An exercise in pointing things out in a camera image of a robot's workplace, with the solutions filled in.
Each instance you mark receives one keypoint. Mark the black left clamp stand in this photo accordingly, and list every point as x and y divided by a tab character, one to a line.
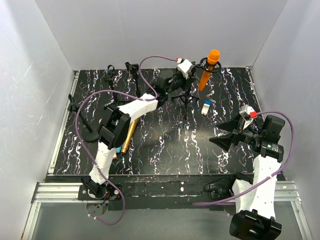
88	134

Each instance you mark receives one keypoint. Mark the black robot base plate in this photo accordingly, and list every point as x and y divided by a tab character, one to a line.
159	191

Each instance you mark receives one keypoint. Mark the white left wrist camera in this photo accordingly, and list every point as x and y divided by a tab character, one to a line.
184	66

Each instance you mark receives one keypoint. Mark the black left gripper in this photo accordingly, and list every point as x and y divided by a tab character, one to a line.
194	74

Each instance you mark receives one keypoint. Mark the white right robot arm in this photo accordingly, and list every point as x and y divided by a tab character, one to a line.
255	217

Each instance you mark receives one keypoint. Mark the orange toy microphone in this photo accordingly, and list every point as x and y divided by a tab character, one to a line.
210	65

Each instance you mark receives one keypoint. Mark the blue toy microphone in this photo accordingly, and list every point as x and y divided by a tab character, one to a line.
118	149

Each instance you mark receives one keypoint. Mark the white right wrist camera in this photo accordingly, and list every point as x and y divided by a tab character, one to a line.
247	116

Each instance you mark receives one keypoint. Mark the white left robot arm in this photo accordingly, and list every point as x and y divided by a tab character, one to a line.
114	127

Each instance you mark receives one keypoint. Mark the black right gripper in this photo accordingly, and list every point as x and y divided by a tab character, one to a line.
238	132

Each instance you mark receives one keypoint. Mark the gold toy microphone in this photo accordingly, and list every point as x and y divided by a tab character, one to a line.
130	134

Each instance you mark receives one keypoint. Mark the black small tripod stand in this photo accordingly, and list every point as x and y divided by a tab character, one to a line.
110	77

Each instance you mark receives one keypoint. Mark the black tripod shock-mount stand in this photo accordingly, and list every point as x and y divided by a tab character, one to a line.
186	97

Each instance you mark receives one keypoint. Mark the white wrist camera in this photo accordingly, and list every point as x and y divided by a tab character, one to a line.
184	66
247	116

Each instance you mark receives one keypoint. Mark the black round-base clamp stand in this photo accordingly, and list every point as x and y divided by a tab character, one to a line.
133	70

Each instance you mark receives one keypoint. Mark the blue and white block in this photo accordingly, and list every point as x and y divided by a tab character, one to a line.
205	107

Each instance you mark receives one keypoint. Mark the aluminium frame rail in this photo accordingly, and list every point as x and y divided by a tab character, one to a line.
49	192

